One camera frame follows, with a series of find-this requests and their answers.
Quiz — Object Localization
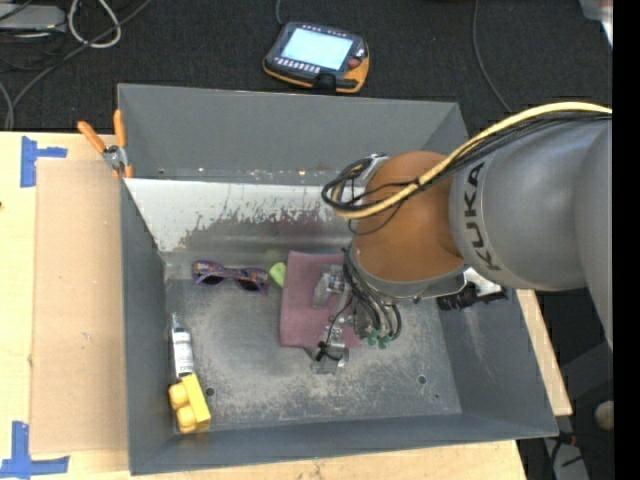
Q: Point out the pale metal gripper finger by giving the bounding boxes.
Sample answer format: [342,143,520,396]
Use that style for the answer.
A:
[308,316,351,376]
[311,264,352,311]

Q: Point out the mauve cloth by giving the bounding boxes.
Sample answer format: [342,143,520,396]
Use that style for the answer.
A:
[278,250,365,350]

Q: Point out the grey metal bin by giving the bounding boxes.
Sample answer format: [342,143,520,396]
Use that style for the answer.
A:
[116,82,560,476]

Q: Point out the purple sunglasses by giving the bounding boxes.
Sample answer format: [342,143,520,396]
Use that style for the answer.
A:
[191,260,272,295]

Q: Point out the yellow toy building block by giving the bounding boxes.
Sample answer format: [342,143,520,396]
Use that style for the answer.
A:
[167,373,213,435]

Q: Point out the white tube with label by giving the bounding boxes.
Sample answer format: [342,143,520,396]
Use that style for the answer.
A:
[169,312,196,380]

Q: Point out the brown cardboard board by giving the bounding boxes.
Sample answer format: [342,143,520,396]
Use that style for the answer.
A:
[28,159,132,457]

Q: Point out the black cylinder on white bracket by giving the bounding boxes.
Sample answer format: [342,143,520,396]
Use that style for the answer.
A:
[436,266,510,313]

